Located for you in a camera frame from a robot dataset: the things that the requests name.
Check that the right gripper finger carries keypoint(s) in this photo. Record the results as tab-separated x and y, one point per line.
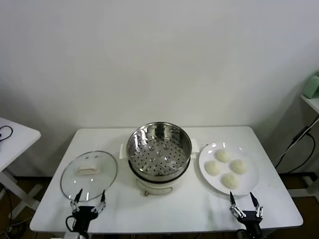
258	207
234	206

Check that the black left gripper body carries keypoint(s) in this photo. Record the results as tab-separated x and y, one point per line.
83	214

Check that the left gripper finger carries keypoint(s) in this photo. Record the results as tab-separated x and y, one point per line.
101	204
75	205

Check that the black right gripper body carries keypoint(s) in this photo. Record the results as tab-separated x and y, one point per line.
251	217

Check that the white steamed baozi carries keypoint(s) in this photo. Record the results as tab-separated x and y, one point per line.
213	167
223	155
239	166
230	180

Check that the round glass pot lid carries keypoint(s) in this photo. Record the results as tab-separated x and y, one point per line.
102	174

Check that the stainless steel steamer basket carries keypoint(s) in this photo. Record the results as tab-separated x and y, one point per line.
139	139

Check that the cream electric cooker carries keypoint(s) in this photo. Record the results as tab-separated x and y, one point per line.
154	188

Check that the white round plate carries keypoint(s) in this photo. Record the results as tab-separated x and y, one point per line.
249	149

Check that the white shelf rack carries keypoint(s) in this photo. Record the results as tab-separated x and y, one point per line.
314	149

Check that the white folding side table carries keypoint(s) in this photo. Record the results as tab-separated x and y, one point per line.
20	144

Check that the pale green appliance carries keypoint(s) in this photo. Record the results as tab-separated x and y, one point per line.
312	85

